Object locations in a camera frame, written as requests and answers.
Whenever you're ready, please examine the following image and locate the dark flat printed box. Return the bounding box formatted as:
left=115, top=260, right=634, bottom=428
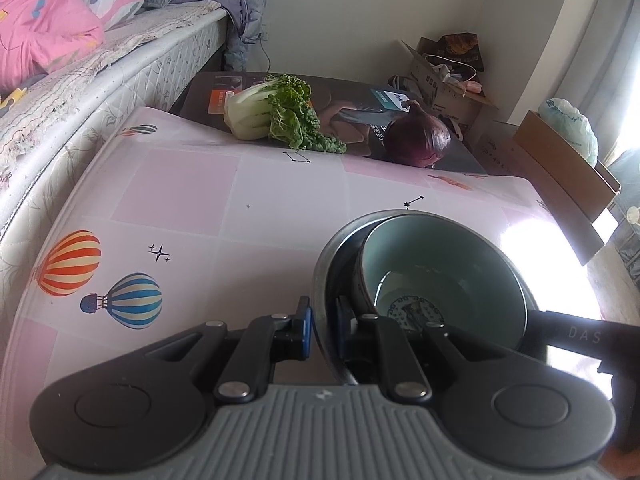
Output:
left=169, top=70, right=489, bottom=177

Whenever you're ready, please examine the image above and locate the pale green plastic bag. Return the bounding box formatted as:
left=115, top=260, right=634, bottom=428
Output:
left=538, top=97, right=600, bottom=167

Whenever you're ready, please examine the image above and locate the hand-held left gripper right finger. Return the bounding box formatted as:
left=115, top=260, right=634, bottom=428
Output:
left=335, top=296, right=503, bottom=404

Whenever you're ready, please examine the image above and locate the open cardboard box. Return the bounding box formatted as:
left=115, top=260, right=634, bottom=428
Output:
left=399, top=35, right=501, bottom=132

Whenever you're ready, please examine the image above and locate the napa cabbage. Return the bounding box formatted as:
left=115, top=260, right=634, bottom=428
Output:
left=223, top=73, right=347, bottom=155

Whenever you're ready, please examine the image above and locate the blue ceramic bowl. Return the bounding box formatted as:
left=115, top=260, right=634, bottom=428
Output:
left=352, top=213, right=530, bottom=352

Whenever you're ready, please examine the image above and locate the small stainless steel bowl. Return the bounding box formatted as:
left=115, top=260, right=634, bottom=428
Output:
left=311, top=209, right=540, bottom=386

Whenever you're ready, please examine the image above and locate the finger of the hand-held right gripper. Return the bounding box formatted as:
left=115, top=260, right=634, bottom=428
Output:
left=526, top=309, right=554, bottom=349

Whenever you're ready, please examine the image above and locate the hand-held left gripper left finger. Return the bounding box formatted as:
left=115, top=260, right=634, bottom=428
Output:
left=145, top=296, right=315, bottom=406

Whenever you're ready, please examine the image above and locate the brown snack bag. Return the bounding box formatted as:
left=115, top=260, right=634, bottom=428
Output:
left=438, top=33, right=489, bottom=74

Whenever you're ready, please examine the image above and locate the long cardboard box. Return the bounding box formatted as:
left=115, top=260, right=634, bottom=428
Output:
left=512, top=109, right=622, bottom=224

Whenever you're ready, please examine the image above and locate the grey clothing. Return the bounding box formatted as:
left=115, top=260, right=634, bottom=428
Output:
left=144, top=0, right=269, bottom=74

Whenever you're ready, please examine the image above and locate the pink quilt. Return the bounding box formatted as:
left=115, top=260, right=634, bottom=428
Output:
left=0, top=0, right=146, bottom=94

